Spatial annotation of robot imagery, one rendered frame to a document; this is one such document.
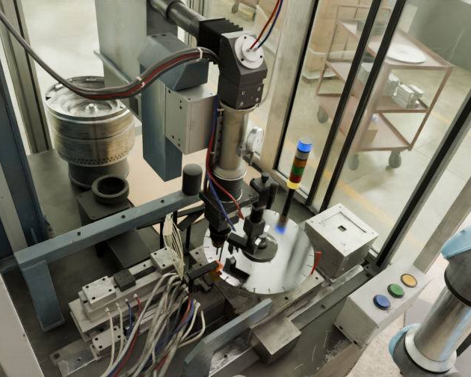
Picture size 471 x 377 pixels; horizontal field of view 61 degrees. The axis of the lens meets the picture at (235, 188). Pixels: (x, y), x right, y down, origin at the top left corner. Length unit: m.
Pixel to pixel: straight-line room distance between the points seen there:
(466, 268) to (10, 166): 1.11
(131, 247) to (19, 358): 0.82
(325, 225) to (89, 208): 0.78
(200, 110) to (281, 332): 0.69
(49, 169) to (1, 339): 1.33
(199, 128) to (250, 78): 0.15
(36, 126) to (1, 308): 1.44
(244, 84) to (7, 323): 0.50
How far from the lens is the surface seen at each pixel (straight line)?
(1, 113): 1.16
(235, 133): 0.78
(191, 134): 0.79
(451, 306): 0.93
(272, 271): 1.14
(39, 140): 1.90
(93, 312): 1.18
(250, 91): 0.73
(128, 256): 1.31
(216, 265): 1.09
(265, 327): 1.20
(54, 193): 1.67
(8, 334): 0.51
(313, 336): 1.31
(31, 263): 1.08
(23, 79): 1.76
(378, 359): 2.27
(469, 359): 2.50
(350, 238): 1.39
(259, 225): 1.01
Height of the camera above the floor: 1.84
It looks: 41 degrees down
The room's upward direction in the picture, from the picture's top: 9 degrees clockwise
